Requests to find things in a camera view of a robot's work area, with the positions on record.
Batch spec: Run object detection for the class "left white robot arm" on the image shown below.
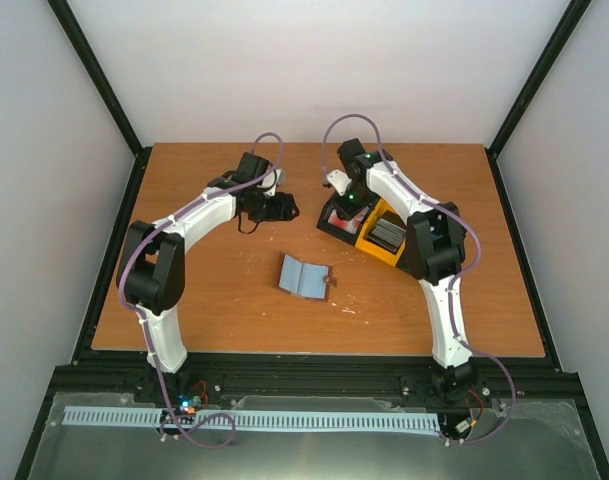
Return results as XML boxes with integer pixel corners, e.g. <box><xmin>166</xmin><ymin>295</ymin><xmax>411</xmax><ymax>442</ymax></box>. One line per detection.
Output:
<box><xmin>116</xmin><ymin>152</ymin><xmax>299</xmax><ymax>403</ymax></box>

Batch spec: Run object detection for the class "light blue cable duct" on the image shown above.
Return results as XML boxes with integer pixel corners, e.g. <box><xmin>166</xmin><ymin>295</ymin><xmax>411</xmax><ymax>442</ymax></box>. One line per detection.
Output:
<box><xmin>61</xmin><ymin>406</ymin><xmax>440</xmax><ymax>435</ymax></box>

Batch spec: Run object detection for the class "black bin right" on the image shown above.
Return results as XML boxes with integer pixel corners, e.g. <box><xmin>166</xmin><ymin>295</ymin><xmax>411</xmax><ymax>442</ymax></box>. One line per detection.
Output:
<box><xmin>403</xmin><ymin>210</ymin><xmax>465</xmax><ymax>285</ymax></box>

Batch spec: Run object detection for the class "brown leather card holder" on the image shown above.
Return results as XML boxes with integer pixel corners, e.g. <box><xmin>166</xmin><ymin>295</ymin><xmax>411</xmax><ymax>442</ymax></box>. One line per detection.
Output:
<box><xmin>273</xmin><ymin>252</ymin><xmax>338</xmax><ymax>301</ymax></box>

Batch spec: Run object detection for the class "yellow bin middle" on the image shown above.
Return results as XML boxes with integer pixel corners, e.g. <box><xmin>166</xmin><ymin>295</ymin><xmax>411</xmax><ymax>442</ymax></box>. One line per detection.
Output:
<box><xmin>355</xmin><ymin>199</ymin><xmax>406</xmax><ymax>269</ymax></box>

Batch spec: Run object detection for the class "black bin left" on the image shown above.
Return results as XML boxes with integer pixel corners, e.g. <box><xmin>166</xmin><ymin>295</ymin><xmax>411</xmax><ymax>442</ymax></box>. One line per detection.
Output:
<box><xmin>316</xmin><ymin>195</ymin><xmax>373</xmax><ymax>246</ymax></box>

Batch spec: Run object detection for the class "red white card stack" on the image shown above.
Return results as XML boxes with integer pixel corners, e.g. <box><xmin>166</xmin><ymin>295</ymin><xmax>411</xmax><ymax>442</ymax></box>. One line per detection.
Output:
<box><xmin>327</xmin><ymin>209</ymin><xmax>365</xmax><ymax>235</ymax></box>

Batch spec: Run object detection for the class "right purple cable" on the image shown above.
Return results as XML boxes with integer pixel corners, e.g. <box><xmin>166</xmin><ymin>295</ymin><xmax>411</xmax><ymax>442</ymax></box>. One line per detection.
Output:
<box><xmin>321</xmin><ymin>113</ymin><xmax>518</xmax><ymax>446</ymax></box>

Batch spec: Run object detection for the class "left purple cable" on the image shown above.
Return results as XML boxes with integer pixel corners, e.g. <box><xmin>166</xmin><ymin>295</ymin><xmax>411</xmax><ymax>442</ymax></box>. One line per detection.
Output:
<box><xmin>116</xmin><ymin>131</ymin><xmax>286</xmax><ymax>450</ymax></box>

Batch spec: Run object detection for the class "black bin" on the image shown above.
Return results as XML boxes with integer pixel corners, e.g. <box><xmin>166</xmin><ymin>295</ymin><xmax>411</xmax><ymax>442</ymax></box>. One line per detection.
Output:
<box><xmin>316</xmin><ymin>195</ymin><xmax>373</xmax><ymax>246</ymax></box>
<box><xmin>403</xmin><ymin>210</ymin><xmax>465</xmax><ymax>285</ymax></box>

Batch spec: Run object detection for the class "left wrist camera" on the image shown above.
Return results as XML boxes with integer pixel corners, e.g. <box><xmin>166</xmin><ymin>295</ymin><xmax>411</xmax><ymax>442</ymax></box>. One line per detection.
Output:
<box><xmin>259</xmin><ymin>168</ymin><xmax>284</xmax><ymax>197</ymax></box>

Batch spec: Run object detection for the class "dark grey card stack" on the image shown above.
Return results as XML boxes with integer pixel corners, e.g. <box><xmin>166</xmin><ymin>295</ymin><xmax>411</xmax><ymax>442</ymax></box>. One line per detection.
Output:
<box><xmin>367</xmin><ymin>211</ymin><xmax>406</xmax><ymax>254</ymax></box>

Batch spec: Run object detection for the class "purple cable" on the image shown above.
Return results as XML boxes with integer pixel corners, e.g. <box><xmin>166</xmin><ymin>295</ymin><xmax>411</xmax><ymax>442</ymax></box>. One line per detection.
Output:
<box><xmin>321</xmin><ymin>113</ymin><xmax>518</xmax><ymax>446</ymax></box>
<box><xmin>116</xmin><ymin>131</ymin><xmax>286</xmax><ymax>450</ymax></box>

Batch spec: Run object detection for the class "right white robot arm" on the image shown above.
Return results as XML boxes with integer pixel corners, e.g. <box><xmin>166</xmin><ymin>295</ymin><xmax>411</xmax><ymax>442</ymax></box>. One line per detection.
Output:
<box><xmin>317</xmin><ymin>139</ymin><xmax>475</xmax><ymax>402</ymax></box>

